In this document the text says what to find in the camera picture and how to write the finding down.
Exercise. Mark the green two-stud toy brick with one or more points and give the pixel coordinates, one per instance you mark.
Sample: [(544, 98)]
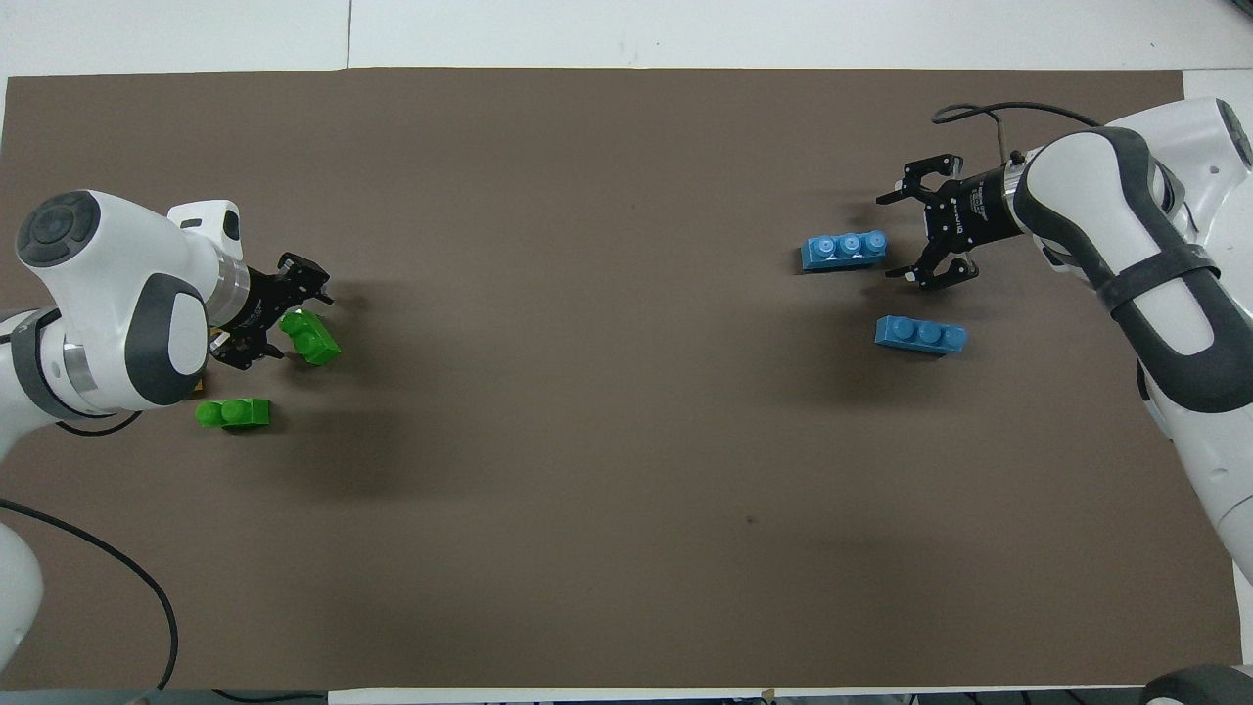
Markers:
[(235, 414), (313, 341)]

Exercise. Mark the brown table mat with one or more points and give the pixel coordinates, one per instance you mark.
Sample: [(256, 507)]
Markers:
[(587, 441)]

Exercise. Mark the blue three-stud toy brick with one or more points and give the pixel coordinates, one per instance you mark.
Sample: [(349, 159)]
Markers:
[(842, 253), (920, 336)]

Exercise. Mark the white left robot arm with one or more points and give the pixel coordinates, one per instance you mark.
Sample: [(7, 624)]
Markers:
[(98, 294)]

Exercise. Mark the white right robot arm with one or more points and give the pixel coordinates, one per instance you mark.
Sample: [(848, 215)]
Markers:
[(1175, 294)]

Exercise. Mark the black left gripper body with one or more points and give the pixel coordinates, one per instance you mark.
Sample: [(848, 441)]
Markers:
[(256, 302)]

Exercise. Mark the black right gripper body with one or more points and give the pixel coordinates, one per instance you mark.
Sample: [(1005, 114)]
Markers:
[(974, 208)]

